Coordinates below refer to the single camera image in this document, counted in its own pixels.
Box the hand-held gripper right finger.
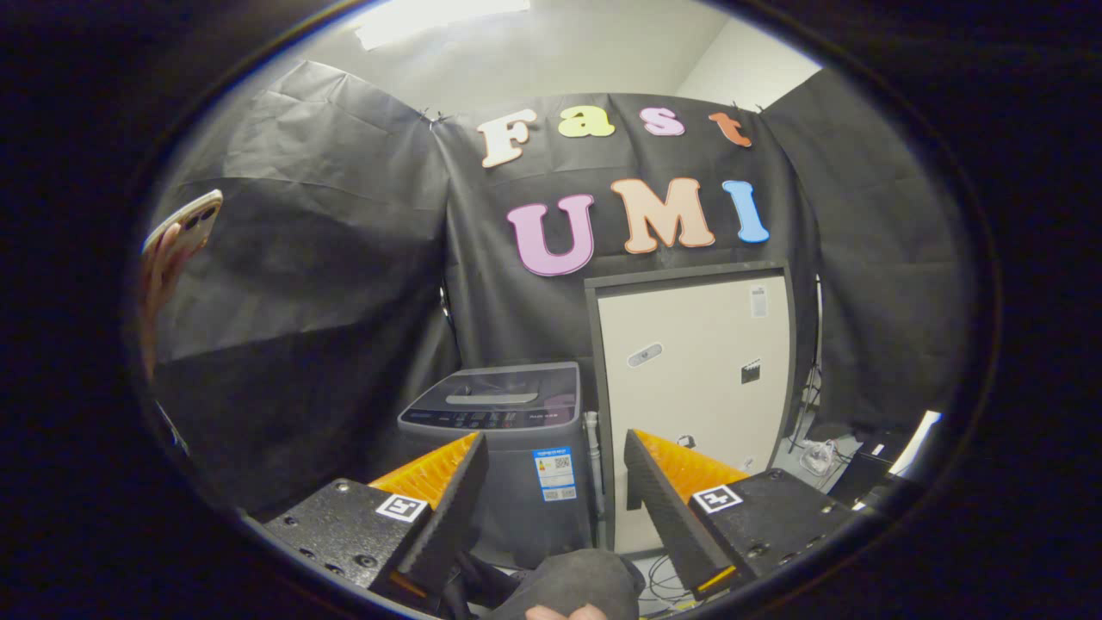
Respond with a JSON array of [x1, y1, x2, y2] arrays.
[[622, 429, 864, 604]]

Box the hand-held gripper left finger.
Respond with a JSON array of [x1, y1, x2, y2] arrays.
[[244, 432, 489, 604]]

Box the grey washing machine with lid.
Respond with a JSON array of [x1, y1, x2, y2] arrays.
[[398, 362, 597, 569]]

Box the pale smartphone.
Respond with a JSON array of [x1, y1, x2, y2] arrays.
[[142, 189, 224, 256]]

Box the clear plastic bag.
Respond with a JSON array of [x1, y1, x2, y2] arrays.
[[798, 439, 839, 476]]

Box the black backdrop cloth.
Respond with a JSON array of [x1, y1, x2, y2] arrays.
[[142, 59, 978, 518]]

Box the grey drain hose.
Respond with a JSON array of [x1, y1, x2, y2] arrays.
[[583, 411, 609, 549]]

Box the thin floor cables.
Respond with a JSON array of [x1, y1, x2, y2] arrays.
[[639, 554, 692, 614]]

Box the beige cabinet with dark frame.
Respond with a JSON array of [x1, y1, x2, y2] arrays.
[[585, 262, 798, 554]]

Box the black hanging cables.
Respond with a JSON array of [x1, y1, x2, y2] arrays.
[[787, 274, 825, 450]]

